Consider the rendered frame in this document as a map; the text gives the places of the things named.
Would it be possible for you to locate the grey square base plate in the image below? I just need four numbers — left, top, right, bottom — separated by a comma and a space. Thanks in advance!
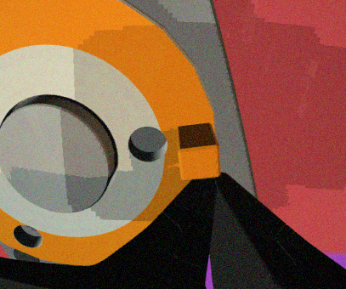
0, 0, 258, 213

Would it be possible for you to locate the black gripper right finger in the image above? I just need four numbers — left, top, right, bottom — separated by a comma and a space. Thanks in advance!
209, 172, 346, 289

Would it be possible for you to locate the orange round plate with holes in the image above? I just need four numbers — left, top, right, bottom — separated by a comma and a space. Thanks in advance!
0, 0, 221, 265

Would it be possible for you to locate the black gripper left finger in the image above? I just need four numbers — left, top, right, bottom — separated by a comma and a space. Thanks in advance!
0, 178, 217, 289

